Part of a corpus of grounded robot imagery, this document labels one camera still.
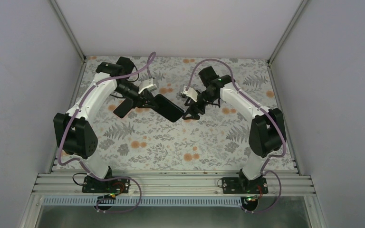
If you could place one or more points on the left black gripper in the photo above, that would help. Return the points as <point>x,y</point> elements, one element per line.
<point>143,99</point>

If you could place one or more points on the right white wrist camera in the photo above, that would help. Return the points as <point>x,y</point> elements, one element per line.
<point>188,92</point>

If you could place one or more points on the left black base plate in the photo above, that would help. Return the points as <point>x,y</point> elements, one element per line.
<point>117,186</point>

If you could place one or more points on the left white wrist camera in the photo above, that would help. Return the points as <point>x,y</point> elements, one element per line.
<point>149,85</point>

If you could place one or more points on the floral patterned mat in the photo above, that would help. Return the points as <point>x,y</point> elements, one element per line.
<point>144,140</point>

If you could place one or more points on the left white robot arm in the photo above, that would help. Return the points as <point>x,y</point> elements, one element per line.
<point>76,139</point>

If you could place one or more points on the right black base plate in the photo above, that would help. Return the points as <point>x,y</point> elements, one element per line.
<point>235,185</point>

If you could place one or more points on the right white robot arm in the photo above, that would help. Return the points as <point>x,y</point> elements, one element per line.
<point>267,128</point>

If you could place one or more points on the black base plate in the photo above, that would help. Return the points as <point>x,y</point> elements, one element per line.
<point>117,186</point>
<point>235,185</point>

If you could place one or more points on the white slotted cable duct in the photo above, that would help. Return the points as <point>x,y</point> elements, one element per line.
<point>149,201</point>

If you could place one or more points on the aluminium mounting rail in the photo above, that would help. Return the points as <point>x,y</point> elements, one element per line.
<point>176,183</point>

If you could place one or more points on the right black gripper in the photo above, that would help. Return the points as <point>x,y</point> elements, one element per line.
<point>191,110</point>

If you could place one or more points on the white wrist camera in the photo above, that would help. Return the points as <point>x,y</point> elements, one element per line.
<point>149,85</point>
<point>188,92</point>

